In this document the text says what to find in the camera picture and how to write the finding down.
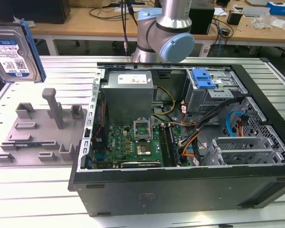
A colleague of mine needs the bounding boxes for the yellow wire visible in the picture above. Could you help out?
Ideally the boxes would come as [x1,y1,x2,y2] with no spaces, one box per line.
[151,85,177,117]

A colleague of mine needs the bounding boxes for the grey parts rack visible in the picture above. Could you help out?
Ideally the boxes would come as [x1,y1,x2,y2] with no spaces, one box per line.
[0,88,90,168]

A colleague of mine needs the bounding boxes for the flat grey box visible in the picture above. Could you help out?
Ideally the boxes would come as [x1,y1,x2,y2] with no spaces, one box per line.
[242,6,271,17]

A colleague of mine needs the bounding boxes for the drive cage with blue latch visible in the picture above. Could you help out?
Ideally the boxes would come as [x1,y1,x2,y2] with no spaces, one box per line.
[184,67,249,115]

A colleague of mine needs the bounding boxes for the orange power wire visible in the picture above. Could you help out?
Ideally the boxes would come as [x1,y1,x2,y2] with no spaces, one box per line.
[236,113,250,138]

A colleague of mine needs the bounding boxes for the wooden desk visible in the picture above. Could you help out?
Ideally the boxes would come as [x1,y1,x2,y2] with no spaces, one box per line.
[192,0,285,57]
[0,0,157,57]

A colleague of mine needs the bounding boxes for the black monitor box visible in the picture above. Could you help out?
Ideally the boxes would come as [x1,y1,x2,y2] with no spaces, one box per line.
[0,0,71,25]

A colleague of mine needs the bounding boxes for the blue cardboard box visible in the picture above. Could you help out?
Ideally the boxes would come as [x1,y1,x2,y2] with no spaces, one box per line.
[266,1,285,16]

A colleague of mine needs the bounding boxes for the thin black cable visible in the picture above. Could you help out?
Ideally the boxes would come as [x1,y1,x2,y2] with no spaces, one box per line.
[121,0,139,57]

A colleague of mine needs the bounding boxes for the black open PC case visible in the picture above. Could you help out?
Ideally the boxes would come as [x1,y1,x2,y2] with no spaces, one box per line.
[68,57,285,217]

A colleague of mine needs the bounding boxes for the CPU socket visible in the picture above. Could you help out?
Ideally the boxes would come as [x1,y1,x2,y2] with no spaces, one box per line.
[135,142,153,158]

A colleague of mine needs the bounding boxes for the black graphics card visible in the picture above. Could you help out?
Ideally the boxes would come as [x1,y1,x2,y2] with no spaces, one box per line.
[120,161,162,170]

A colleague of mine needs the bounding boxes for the metal socket cover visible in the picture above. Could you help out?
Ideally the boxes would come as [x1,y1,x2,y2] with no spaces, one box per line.
[133,117,153,143]

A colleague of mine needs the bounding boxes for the grey power supply unit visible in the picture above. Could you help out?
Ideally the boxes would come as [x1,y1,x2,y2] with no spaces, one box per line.
[100,70,155,126]

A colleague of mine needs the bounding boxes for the clear plastic bag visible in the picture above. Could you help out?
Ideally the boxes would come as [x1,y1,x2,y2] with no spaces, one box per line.
[13,15,36,28]
[251,13,273,29]

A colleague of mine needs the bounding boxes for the metal disk bay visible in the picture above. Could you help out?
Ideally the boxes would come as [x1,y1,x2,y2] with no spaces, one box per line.
[199,135,285,166]

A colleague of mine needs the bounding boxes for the small black cube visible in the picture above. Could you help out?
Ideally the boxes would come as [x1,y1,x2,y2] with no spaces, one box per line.
[227,10,243,26]

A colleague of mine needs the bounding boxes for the blue flat wire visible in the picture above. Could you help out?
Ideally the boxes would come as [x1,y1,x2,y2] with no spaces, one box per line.
[225,110,247,138]

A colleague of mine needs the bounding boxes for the hard disk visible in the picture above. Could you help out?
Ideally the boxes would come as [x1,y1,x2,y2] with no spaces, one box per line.
[0,19,47,84]

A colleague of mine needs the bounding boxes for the green motherboard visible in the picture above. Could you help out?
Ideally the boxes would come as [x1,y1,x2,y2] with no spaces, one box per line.
[92,123,188,170]

